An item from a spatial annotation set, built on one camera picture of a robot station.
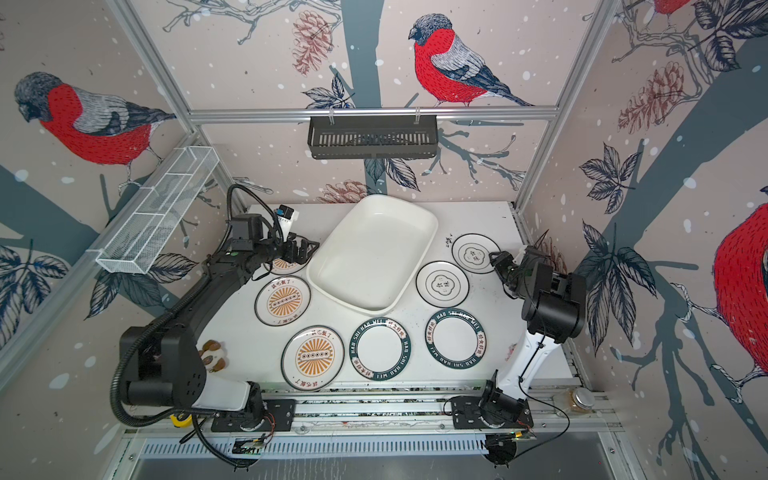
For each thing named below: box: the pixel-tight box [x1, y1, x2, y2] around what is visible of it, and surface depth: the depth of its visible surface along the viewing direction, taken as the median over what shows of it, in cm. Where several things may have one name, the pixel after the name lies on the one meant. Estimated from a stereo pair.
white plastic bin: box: [306, 194, 438, 316], surface depth 106 cm
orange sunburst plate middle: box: [254, 275, 311, 327], surface depth 96 cm
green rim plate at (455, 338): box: [424, 308, 487, 369], surface depth 88 cm
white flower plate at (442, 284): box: [416, 260, 470, 308], surface depth 100 cm
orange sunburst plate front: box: [281, 325, 345, 392], surface depth 84 cm
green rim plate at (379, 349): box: [349, 317, 411, 381], surface depth 86 cm
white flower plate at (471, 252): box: [451, 232, 502, 275], surface depth 109 cm
